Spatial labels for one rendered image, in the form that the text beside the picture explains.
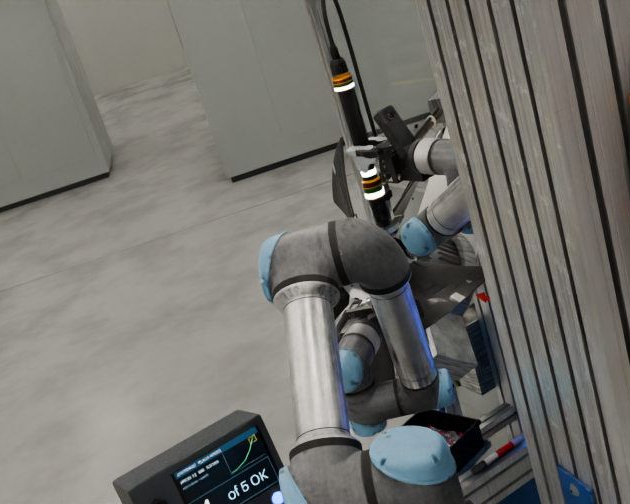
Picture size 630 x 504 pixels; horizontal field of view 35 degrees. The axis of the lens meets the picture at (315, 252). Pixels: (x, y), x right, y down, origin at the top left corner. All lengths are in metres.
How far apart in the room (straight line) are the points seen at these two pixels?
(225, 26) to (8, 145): 2.69
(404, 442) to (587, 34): 0.72
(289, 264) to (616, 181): 0.75
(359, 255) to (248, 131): 6.07
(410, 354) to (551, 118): 0.92
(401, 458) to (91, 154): 7.99
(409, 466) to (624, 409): 0.40
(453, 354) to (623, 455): 1.15
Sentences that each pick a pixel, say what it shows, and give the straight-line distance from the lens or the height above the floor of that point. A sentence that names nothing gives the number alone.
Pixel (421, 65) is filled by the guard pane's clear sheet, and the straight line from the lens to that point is 3.20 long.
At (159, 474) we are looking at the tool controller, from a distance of 1.69.
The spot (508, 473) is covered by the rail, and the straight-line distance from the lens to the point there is 2.16.
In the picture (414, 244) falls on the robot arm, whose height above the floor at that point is 1.36.
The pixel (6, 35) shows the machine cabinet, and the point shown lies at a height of 1.47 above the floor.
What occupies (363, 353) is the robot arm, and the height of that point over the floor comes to 1.19.
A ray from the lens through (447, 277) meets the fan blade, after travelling 2.19.
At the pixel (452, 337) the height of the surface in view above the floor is 0.99.
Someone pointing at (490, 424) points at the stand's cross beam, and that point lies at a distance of 2.78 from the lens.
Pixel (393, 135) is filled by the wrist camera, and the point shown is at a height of 1.52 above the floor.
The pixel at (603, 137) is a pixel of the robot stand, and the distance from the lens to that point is 1.06.
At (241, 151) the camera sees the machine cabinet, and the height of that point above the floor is 0.22.
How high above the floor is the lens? 2.08
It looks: 21 degrees down
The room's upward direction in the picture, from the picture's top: 17 degrees counter-clockwise
